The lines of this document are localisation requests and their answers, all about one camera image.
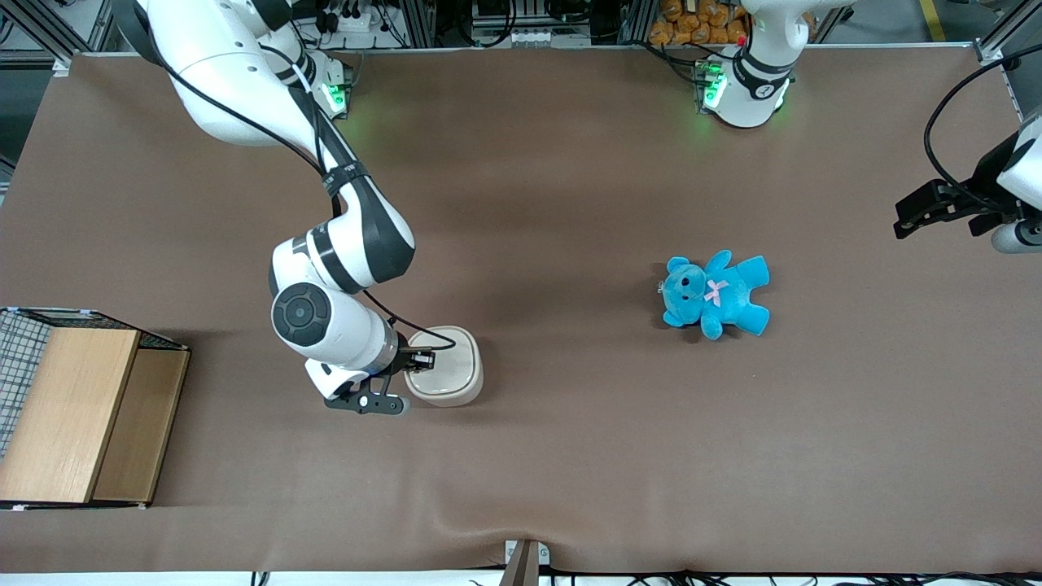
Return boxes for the white power strip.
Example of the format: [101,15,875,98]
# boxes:
[322,0,392,35]

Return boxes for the blue teddy bear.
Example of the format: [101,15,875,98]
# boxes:
[658,250,772,341]

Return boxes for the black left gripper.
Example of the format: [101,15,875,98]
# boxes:
[894,130,1025,239]

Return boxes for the wooden shelf with wire basket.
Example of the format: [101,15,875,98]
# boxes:
[0,308,192,511]

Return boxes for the orange snack bags pile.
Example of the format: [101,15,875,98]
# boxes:
[649,0,750,46]

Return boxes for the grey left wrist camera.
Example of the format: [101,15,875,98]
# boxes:
[991,218,1042,255]

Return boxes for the white trash can swing lid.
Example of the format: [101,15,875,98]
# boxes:
[409,328,478,393]

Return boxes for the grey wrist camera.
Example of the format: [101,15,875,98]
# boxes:
[991,218,1042,255]
[324,381,406,417]

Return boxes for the white wire mesh panel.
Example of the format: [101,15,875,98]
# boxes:
[0,309,55,457]

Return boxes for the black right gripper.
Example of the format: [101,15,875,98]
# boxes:
[394,332,437,377]

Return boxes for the brown table cloth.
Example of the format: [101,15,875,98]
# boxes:
[0,45,1042,575]

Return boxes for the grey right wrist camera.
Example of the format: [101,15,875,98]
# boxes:
[324,381,406,417]

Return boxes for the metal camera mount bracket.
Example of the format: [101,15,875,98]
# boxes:
[498,540,552,586]

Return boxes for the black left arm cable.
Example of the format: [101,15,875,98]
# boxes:
[924,55,1042,208]

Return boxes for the aluminium frame post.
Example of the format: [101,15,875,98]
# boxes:
[0,0,123,76]
[975,0,1042,66]

